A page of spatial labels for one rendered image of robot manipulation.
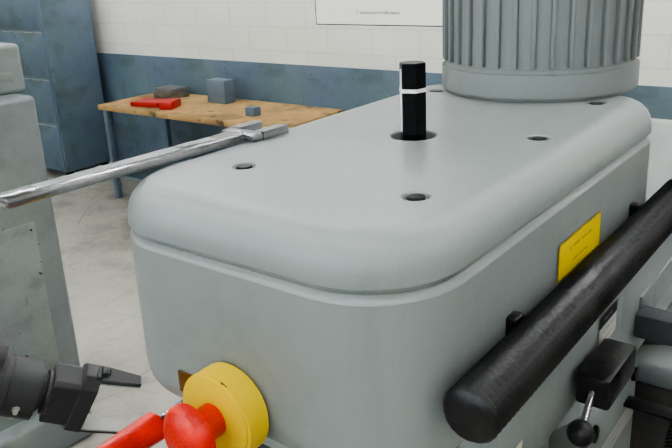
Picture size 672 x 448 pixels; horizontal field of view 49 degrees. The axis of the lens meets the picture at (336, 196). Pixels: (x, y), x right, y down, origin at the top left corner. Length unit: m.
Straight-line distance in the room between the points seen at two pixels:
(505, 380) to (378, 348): 0.07
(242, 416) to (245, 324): 0.05
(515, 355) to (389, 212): 0.11
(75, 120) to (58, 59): 0.63
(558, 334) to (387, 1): 5.22
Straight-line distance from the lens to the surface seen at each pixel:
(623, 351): 0.72
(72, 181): 0.52
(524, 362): 0.45
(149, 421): 0.59
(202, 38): 7.00
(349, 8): 5.85
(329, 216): 0.42
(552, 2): 0.72
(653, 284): 0.95
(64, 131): 7.91
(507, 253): 0.47
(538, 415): 0.63
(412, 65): 0.58
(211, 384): 0.47
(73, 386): 1.18
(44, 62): 7.84
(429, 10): 5.46
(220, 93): 6.45
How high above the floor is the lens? 2.03
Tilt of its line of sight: 18 degrees down
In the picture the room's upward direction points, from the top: 3 degrees counter-clockwise
